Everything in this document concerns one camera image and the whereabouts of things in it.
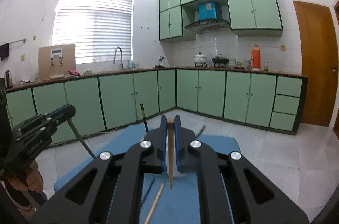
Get bamboo chopstick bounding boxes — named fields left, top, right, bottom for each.
left=167, top=118, right=174, bottom=191
left=144, top=182, right=165, bottom=224

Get grey metal chopstick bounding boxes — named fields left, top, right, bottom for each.
left=67, top=118, right=96, bottom=158

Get black chopstick gold band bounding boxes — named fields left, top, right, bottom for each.
left=140, top=103, right=149, bottom=133
left=140, top=175, right=155, bottom=208

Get green lower kitchen cabinets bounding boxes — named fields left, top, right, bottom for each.
left=6, top=67, right=308, bottom=137

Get chrome kitchen faucet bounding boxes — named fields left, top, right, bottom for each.
left=113, top=46, right=125, bottom=71

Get person's left hand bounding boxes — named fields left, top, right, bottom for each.
left=7, top=161, right=43, bottom=192

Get blue tablecloth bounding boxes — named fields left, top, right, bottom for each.
left=53, top=124, right=241, bottom=223

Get white double utensil holder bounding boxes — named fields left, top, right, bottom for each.
left=139, top=127, right=176, bottom=175

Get electric steel kettle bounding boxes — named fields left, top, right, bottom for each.
left=4, top=70, right=13, bottom=89

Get pink cloth on counter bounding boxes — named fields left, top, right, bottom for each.
left=68, top=70, right=80, bottom=76

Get cardboard box with label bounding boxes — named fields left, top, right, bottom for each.
left=38, top=44, right=76, bottom=81

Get patterned ceramic jar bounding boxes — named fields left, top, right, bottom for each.
left=242, top=59, right=251, bottom=70
left=229, top=58, right=237, bottom=68

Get white window blinds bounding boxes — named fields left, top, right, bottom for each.
left=51, top=0, right=134, bottom=64

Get small glass jar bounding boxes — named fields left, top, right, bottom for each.
left=263, top=62, right=269, bottom=72

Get black wok with lid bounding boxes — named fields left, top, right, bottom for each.
left=211, top=54, right=229, bottom=68

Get orange thermos flask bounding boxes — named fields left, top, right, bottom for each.
left=251, top=45, right=261, bottom=71

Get black range hood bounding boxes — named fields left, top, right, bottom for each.
left=185, top=18, right=230, bottom=34

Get blue box above hood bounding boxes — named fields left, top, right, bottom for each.
left=198, top=2, right=222, bottom=20

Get green upper wall cabinets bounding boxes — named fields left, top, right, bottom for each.
left=158, top=0, right=283, bottom=42

